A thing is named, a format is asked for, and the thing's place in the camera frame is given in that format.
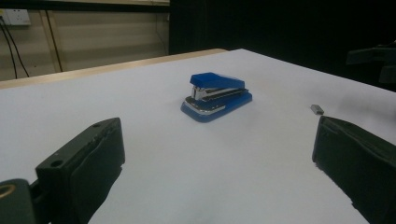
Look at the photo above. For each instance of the white table sheet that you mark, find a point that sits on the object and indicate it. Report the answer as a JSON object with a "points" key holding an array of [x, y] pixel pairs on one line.
{"points": [[186, 161]]}

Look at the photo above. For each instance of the small grey staple strip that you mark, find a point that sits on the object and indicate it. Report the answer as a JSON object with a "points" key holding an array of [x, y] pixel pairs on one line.
{"points": [[317, 109]]}

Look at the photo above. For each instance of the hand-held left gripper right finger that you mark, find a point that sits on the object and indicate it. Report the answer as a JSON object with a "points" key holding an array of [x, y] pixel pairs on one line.
{"points": [[358, 158]]}

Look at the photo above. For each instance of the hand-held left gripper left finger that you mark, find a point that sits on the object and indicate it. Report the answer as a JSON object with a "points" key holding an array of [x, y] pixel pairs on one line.
{"points": [[77, 174]]}

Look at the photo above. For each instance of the white wall socket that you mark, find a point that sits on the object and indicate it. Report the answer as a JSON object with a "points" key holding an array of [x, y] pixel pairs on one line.
{"points": [[17, 17]]}

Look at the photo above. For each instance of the blue stapler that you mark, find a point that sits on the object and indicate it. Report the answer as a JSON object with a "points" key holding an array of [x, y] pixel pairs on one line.
{"points": [[214, 82]]}

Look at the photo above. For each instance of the black metal bar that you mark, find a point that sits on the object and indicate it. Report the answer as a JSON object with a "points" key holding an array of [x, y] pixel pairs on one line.
{"points": [[77, 5]]}

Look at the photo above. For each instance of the black curtain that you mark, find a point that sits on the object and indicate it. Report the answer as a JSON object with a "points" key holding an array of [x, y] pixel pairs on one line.
{"points": [[264, 25]]}

